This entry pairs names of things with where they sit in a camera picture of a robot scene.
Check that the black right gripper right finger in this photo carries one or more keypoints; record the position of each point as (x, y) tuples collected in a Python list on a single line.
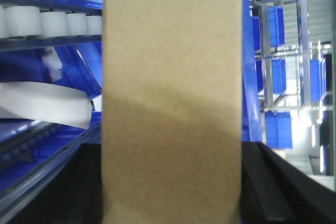
[(274, 191)]

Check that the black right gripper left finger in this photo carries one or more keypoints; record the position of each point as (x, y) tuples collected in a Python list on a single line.
[(73, 196)]

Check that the brown cardboard box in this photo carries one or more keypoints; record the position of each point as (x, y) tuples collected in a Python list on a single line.
[(172, 98)]

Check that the blue bin lower right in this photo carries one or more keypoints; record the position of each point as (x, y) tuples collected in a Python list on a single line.
[(278, 130)]

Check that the white curved plastic sheet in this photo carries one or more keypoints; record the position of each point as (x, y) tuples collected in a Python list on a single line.
[(45, 102)]

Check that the white roller row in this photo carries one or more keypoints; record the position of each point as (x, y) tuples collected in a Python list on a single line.
[(30, 21)]

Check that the grey shelf rail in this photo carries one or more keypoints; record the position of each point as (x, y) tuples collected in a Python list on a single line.
[(31, 173)]

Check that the blue shelf upright post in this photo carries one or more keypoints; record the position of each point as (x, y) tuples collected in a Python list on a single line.
[(251, 123)]

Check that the grey metal rack frame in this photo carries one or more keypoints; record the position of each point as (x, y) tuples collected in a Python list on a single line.
[(291, 62)]

